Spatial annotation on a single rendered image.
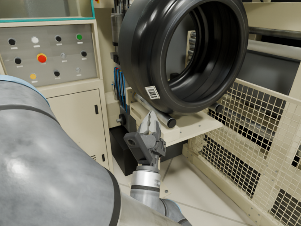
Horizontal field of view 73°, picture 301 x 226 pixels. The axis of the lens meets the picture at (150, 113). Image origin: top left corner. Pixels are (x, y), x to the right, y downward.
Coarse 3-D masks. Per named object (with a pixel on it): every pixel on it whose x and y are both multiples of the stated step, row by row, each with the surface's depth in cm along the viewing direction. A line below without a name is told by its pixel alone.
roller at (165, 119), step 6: (138, 96) 108; (144, 102) 102; (150, 108) 97; (156, 114) 93; (162, 114) 90; (168, 114) 90; (162, 120) 89; (168, 120) 86; (174, 120) 86; (168, 126) 86
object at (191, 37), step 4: (188, 32) 130; (192, 32) 129; (188, 36) 131; (192, 36) 132; (188, 40) 132; (192, 40) 129; (188, 44) 133; (192, 44) 132; (188, 48) 135; (192, 48) 133; (188, 52) 135; (192, 52) 131; (188, 56) 137; (188, 60) 139
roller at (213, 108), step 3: (216, 102) 100; (213, 105) 99; (216, 105) 98; (219, 105) 98; (210, 108) 101; (213, 108) 99; (216, 108) 98; (219, 108) 98; (222, 108) 99; (216, 111) 99; (219, 111) 99
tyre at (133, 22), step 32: (160, 0) 65; (192, 0) 66; (224, 0) 72; (128, 32) 75; (160, 32) 66; (224, 32) 99; (128, 64) 78; (160, 64) 70; (192, 64) 112; (224, 64) 103; (160, 96) 77; (192, 96) 106
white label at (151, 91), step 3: (147, 87) 75; (150, 87) 74; (153, 87) 74; (147, 90) 76; (150, 90) 75; (153, 90) 75; (147, 93) 77; (150, 93) 76; (153, 93) 76; (156, 93) 76; (150, 96) 78; (153, 96) 77; (156, 96) 77; (150, 99) 79
